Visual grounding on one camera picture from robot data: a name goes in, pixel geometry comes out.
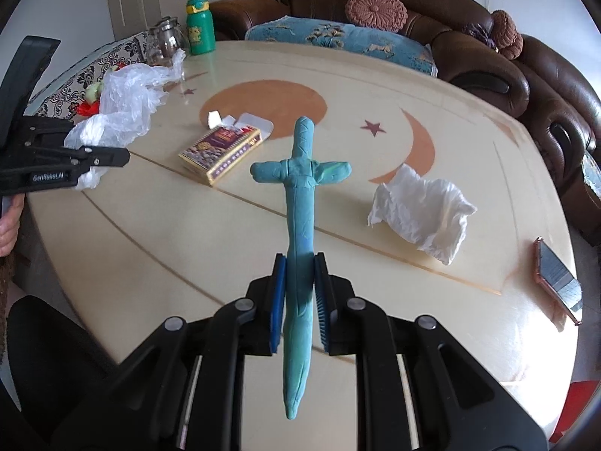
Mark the blue printed seat cover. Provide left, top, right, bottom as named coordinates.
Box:
left=244, top=16, right=438, bottom=80

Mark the purple knitted item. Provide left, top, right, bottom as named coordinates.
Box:
left=465, top=21, right=498, bottom=52

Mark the green water bottle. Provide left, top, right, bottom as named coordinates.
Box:
left=185, top=0, right=217, bottom=56

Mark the blue armchair seat cover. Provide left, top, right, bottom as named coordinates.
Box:
left=580, top=148, right=601, bottom=198

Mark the crumpled white tissue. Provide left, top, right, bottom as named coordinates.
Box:
left=367, top=163, right=478, bottom=266

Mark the white plastic bag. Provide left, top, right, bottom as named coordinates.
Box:
left=63, top=48, right=187, bottom=192

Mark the glass pitcher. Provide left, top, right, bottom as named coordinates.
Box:
left=145, top=16, right=189, bottom=67

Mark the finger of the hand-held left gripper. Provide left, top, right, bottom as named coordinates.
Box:
left=70, top=145, right=131, bottom=172

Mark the person's leg in dark pants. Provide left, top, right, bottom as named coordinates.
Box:
left=7, top=294, right=123, bottom=451

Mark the brown cigarette box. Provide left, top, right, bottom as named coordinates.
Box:
left=177, top=113, right=275, bottom=187

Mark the person's left hand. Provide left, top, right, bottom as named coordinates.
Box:
left=0, top=192, right=25, bottom=258

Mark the brown leather armchair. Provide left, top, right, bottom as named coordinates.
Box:
left=514, top=33, right=601, bottom=245

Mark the pink round cushion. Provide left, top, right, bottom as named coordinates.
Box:
left=346, top=0, right=408, bottom=33
left=491, top=9, right=523, bottom=60

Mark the red tray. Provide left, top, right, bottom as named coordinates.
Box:
left=75, top=60, right=130, bottom=117

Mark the teal clay sword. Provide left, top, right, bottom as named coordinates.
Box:
left=250, top=117, right=353, bottom=421

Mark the phone in pink case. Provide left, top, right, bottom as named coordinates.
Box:
left=533, top=237, right=583, bottom=326

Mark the brown leather sofa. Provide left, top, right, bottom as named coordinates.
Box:
left=209, top=0, right=531, bottom=118

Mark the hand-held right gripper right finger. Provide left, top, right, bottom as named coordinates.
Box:
left=314, top=252, right=550, bottom=451

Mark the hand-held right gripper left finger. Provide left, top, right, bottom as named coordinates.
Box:
left=101, top=253, right=288, bottom=451

